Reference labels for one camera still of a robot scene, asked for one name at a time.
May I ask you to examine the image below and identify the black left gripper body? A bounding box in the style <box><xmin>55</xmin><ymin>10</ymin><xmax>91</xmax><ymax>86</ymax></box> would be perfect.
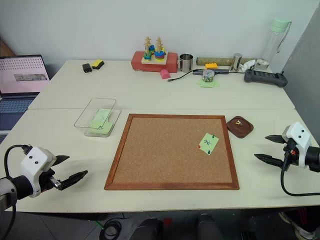
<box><xmin>37</xmin><ymin>156</ymin><xmax>63</xmax><ymax>192</ymax></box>

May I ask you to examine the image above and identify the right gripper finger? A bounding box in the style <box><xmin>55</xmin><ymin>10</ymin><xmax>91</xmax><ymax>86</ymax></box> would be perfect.
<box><xmin>264</xmin><ymin>134</ymin><xmax>286</xmax><ymax>144</ymax></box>
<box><xmin>253</xmin><ymin>153</ymin><xmax>285</xmax><ymax>169</ymax></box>

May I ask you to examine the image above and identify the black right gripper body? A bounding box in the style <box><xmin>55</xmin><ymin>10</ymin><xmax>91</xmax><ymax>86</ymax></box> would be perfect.
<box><xmin>281</xmin><ymin>136</ymin><xmax>299</xmax><ymax>172</ymax></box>

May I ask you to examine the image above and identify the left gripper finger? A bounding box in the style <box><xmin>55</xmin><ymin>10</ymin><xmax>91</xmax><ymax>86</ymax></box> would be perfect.
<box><xmin>55</xmin><ymin>155</ymin><xmax>71</xmax><ymax>166</ymax></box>
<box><xmin>59</xmin><ymin>170</ymin><xmax>89</xmax><ymax>192</ymax></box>

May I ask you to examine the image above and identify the green sticky note stack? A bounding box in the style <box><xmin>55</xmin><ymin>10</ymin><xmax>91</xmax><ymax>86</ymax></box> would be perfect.
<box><xmin>88</xmin><ymin>107</ymin><xmax>115</xmax><ymax>137</ymax></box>

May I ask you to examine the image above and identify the green paper note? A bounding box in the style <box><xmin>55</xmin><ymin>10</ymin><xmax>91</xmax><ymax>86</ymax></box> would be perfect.
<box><xmin>198</xmin><ymin>132</ymin><xmax>220</xmax><ymax>157</ymax></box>

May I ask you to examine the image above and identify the wood framed cork board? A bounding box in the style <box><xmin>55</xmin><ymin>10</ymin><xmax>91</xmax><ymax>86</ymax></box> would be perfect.
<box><xmin>103</xmin><ymin>113</ymin><xmax>241</xmax><ymax>192</ymax></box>

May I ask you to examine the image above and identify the brown wooden tray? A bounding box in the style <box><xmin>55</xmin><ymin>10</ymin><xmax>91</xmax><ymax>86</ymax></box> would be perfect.
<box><xmin>226</xmin><ymin>115</ymin><xmax>255</xmax><ymax>139</ymax></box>

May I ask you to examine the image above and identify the clear plastic box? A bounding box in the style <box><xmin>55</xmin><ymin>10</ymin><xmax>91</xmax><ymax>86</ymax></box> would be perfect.
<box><xmin>73</xmin><ymin>97</ymin><xmax>122</xmax><ymax>138</ymax></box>

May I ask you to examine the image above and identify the dark grey handheld controller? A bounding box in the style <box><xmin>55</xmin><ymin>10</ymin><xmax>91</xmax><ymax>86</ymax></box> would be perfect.
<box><xmin>243</xmin><ymin>68</ymin><xmax>289</xmax><ymax>88</ymax></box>

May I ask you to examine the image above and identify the grey partition panel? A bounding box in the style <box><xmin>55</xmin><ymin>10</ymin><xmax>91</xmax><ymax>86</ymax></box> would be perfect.
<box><xmin>280</xmin><ymin>6</ymin><xmax>320</xmax><ymax>151</ymax></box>

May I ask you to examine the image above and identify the round silver tin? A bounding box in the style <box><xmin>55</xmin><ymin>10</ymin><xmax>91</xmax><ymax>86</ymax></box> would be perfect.
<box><xmin>253</xmin><ymin>58</ymin><xmax>270</xmax><ymax>72</ymax></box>

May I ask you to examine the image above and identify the white sneaker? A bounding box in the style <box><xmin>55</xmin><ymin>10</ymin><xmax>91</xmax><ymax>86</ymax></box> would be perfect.
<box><xmin>278</xmin><ymin>211</ymin><xmax>317</xmax><ymax>240</ymax></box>

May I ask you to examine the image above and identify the white crumpled cloth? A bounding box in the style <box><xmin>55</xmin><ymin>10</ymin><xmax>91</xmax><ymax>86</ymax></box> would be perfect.
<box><xmin>238</xmin><ymin>59</ymin><xmax>258</xmax><ymax>72</ymax></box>

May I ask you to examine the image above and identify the grey usb hub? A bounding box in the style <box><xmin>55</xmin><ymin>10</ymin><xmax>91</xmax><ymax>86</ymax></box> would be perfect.
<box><xmin>192</xmin><ymin>69</ymin><xmax>230</xmax><ymax>76</ymax></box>

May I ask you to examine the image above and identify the open laptop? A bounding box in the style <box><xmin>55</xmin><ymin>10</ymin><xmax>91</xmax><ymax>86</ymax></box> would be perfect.
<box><xmin>0</xmin><ymin>54</ymin><xmax>51</xmax><ymax>145</ymax></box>

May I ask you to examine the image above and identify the clear bottle green lid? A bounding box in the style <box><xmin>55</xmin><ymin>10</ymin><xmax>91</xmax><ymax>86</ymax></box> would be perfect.
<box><xmin>263</xmin><ymin>16</ymin><xmax>293</xmax><ymax>74</ymax></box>

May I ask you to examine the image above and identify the dark rounded shape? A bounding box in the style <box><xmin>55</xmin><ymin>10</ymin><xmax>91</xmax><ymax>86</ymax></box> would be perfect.
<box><xmin>136</xmin><ymin>217</ymin><xmax>165</xmax><ymax>240</ymax></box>
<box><xmin>196</xmin><ymin>213</ymin><xmax>224</xmax><ymax>240</ymax></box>

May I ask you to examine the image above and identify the patterned tape roll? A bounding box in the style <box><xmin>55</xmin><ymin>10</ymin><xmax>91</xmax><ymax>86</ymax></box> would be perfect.
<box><xmin>202</xmin><ymin>69</ymin><xmax>216</xmax><ymax>83</ymax></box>

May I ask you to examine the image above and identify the yellow black sponge eraser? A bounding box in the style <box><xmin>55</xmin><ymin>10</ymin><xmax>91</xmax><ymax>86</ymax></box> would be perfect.
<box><xmin>91</xmin><ymin>58</ymin><xmax>105</xmax><ymax>70</ymax></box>

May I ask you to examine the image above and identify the steel mug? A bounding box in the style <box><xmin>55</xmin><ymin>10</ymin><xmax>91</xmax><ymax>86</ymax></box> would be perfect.
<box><xmin>177</xmin><ymin>53</ymin><xmax>195</xmax><ymax>73</ymax></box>

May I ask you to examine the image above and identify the red rectangular box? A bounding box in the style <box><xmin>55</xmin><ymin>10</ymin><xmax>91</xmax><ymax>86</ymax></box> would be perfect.
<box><xmin>131</xmin><ymin>50</ymin><xmax>179</xmax><ymax>74</ymax></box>

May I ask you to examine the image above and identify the pink arched block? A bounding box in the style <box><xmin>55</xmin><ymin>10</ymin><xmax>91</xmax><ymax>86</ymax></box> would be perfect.
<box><xmin>159</xmin><ymin>68</ymin><xmax>171</xmax><ymax>81</ymax></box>

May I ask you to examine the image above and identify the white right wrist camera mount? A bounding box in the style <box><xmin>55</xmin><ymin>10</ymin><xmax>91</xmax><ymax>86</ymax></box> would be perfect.
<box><xmin>281</xmin><ymin>121</ymin><xmax>312</xmax><ymax>169</ymax></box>

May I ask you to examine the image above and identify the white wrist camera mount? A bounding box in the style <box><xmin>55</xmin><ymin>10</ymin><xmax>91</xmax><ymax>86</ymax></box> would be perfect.
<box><xmin>281</xmin><ymin>121</ymin><xmax>312</xmax><ymax>169</ymax></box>
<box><xmin>20</xmin><ymin>146</ymin><xmax>57</xmax><ymax>199</ymax></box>

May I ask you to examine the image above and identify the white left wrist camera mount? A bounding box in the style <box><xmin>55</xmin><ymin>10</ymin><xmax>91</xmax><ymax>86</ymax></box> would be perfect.
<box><xmin>20</xmin><ymin>146</ymin><xmax>57</xmax><ymax>199</ymax></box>

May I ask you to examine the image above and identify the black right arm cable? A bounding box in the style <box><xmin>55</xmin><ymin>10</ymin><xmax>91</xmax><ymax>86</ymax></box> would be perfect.
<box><xmin>280</xmin><ymin>147</ymin><xmax>320</xmax><ymax>197</ymax></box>

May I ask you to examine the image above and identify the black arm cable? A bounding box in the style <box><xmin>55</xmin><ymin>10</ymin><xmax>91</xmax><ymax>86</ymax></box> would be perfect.
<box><xmin>4</xmin><ymin>144</ymin><xmax>34</xmax><ymax>180</ymax></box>
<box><xmin>280</xmin><ymin>147</ymin><xmax>320</xmax><ymax>197</ymax></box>

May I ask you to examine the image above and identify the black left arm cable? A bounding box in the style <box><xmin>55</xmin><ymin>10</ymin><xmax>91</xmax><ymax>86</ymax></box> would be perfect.
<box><xmin>4</xmin><ymin>144</ymin><xmax>34</xmax><ymax>180</ymax></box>

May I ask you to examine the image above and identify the black coiled floor cable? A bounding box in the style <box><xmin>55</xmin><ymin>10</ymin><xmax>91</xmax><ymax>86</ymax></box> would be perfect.
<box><xmin>99</xmin><ymin>216</ymin><xmax>124</xmax><ymax>240</ymax></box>

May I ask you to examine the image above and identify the black usb cable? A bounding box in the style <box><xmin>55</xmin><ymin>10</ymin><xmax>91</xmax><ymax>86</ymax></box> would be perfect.
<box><xmin>167</xmin><ymin>69</ymin><xmax>201</xmax><ymax>83</ymax></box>

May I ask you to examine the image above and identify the wooden ring stacking toy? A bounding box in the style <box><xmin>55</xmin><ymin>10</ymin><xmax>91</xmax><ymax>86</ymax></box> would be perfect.
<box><xmin>141</xmin><ymin>36</ymin><xmax>168</xmax><ymax>66</ymax></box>

